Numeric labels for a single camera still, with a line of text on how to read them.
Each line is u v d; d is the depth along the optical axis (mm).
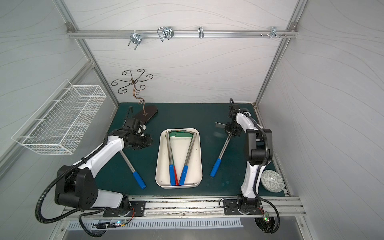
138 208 735
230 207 738
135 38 765
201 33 783
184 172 817
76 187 413
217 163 861
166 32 765
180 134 979
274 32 764
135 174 839
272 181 819
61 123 698
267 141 477
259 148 536
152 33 745
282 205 766
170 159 858
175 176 811
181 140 980
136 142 720
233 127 836
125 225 684
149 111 1131
